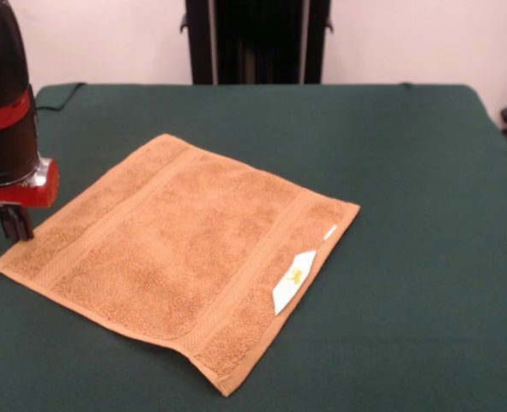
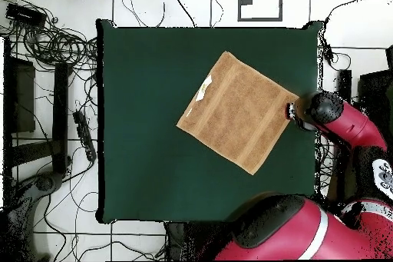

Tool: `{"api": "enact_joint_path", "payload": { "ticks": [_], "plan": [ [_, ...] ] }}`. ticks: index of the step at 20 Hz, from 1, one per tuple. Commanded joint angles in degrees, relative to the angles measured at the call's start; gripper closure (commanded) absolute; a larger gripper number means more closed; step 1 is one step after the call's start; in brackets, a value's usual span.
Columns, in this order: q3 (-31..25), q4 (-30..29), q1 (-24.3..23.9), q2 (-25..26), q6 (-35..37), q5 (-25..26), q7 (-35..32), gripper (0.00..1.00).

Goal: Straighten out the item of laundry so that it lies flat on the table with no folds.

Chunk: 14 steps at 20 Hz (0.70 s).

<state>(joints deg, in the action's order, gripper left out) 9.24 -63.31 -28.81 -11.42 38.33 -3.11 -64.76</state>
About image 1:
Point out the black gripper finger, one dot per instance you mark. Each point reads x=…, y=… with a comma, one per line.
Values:
x=6, y=221
x=25, y=223

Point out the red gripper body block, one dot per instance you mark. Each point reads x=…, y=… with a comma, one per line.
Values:
x=21, y=195

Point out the orange terry towel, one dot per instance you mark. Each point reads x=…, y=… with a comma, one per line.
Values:
x=184, y=257

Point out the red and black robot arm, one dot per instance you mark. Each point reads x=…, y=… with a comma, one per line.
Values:
x=2, y=98

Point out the dark green table cloth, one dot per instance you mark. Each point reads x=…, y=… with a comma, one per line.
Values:
x=407, y=322

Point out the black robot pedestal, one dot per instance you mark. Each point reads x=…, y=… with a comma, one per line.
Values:
x=257, y=43

